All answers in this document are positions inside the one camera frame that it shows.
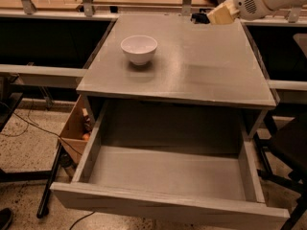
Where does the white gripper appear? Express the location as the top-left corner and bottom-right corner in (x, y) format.
(207, 0), (268, 25)

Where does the dark blue rxbar wrapper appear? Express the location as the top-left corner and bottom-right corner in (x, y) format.
(191, 12), (210, 24)

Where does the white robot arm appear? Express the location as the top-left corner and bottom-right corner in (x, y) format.
(206, 0), (307, 25)

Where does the grey cabinet with top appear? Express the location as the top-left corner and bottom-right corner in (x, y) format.
(76, 13), (277, 141)

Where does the open grey top drawer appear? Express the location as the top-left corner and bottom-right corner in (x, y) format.
(51, 100), (289, 230)

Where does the white ceramic bowl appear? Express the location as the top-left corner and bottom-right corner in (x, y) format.
(121, 35), (157, 65)

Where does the black table leg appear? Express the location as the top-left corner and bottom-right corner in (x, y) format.
(36, 144), (62, 219)

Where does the black shoe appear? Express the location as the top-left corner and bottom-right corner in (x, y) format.
(0, 208), (13, 230)

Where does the grey metal rail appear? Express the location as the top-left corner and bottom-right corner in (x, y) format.
(0, 64), (86, 89)

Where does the black floor cable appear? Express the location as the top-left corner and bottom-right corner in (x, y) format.
(0, 101), (83, 156)

